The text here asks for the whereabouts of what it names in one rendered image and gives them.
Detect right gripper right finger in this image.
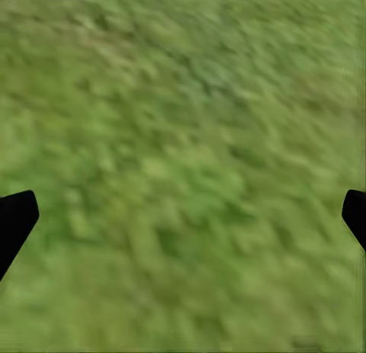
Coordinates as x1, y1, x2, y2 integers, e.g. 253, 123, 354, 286
342, 189, 366, 251

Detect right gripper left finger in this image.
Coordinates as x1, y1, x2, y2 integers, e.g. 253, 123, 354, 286
0, 190, 40, 280

